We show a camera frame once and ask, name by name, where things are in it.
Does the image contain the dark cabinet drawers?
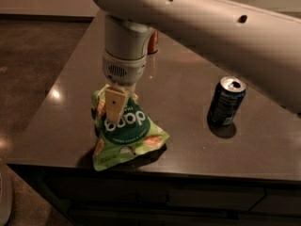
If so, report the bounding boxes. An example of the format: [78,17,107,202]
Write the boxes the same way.
[9,163,301,226]

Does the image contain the red coca-cola can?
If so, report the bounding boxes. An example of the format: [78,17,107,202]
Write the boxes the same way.
[148,30,158,55]

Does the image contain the green rice chip bag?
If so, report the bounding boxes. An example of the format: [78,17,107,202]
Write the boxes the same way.
[91,85,169,171]

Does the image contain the blue pepsi can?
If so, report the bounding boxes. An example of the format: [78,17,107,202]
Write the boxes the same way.
[207,76,246,127]

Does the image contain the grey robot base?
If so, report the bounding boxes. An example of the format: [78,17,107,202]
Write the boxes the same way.
[0,166,13,226]

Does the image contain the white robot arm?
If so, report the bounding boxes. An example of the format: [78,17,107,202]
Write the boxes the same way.
[95,0,301,114]

